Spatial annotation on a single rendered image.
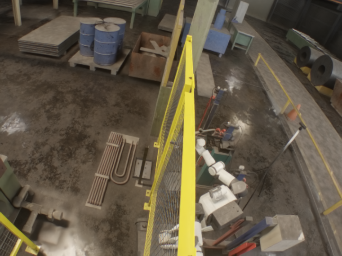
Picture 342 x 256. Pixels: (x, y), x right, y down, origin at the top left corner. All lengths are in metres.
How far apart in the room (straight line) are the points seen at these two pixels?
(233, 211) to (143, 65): 3.82
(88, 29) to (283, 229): 5.21
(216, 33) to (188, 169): 6.63
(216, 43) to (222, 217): 6.56
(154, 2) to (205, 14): 8.16
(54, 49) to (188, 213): 5.33
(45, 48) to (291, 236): 6.08
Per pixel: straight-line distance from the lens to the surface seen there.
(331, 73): 9.83
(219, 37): 7.48
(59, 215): 2.60
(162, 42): 6.09
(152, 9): 10.85
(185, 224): 0.90
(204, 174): 3.01
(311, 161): 5.29
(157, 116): 3.34
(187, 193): 0.96
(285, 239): 2.28
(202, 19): 2.73
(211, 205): 1.59
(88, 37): 5.37
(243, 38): 9.23
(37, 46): 6.02
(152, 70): 4.77
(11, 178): 2.79
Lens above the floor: 2.61
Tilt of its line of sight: 40 degrees down
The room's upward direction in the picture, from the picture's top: 17 degrees clockwise
